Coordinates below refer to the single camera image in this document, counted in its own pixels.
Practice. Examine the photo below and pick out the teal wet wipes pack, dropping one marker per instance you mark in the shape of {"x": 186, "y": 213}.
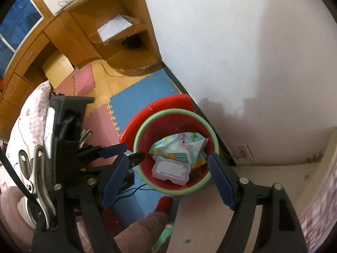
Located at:
{"x": 179, "y": 147}

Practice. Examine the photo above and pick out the white paper plastic sleeve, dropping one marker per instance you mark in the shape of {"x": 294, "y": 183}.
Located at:
{"x": 113, "y": 26}

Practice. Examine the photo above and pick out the metal spring clip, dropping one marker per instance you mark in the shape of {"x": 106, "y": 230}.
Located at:
{"x": 39, "y": 187}
{"x": 84, "y": 137}

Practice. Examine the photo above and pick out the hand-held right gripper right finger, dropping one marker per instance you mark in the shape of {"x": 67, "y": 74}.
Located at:
{"x": 221, "y": 181}

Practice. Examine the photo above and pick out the light wooden stool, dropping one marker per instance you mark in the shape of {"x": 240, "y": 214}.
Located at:
{"x": 56, "y": 68}

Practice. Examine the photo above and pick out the window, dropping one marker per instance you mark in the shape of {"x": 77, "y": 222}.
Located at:
{"x": 15, "y": 26}

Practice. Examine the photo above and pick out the wooden desk cabinet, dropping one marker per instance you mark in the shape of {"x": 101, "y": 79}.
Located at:
{"x": 79, "y": 31}

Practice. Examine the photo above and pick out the person's leg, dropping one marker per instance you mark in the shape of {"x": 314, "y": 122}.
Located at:
{"x": 139, "y": 232}

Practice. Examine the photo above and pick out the person's left forearm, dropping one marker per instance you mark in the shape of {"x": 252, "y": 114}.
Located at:
{"x": 10, "y": 205}

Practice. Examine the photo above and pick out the teal printed wrapper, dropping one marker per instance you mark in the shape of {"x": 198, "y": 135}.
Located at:
{"x": 164, "y": 238}

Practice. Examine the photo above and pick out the red plastic stool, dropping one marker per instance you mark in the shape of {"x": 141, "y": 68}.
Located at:
{"x": 163, "y": 101}

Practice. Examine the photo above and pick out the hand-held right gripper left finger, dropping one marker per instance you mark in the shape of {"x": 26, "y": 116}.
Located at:
{"x": 115, "y": 179}

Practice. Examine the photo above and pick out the white plastic flip lid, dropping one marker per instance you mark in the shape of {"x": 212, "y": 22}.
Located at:
{"x": 171, "y": 170}

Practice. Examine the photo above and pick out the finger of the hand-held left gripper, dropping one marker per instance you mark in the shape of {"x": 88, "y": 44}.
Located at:
{"x": 114, "y": 149}
{"x": 136, "y": 158}

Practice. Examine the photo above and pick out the wall socket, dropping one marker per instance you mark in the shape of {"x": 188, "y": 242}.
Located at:
{"x": 245, "y": 151}

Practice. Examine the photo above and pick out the red bin green rim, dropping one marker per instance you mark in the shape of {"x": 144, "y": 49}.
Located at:
{"x": 147, "y": 142}

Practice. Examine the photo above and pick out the checked heart print bed sheet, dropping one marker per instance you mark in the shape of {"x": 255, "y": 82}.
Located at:
{"x": 321, "y": 210}

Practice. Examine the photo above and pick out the blue foam floor mat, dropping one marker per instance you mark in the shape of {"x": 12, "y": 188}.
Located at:
{"x": 142, "y": 92}

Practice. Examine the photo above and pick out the red slipper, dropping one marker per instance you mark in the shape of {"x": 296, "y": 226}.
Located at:
{"x": 113, "y": 220}
{"x": 164, "y": 204}

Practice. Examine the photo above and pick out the pink foam floor mat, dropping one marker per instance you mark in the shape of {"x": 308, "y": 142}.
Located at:
{"x": 84, "y": 81}
{"x": 100, "y": 121}

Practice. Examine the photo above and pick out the pale pink patterned clothing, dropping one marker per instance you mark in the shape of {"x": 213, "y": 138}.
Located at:
{"x": 29, "y": 116}

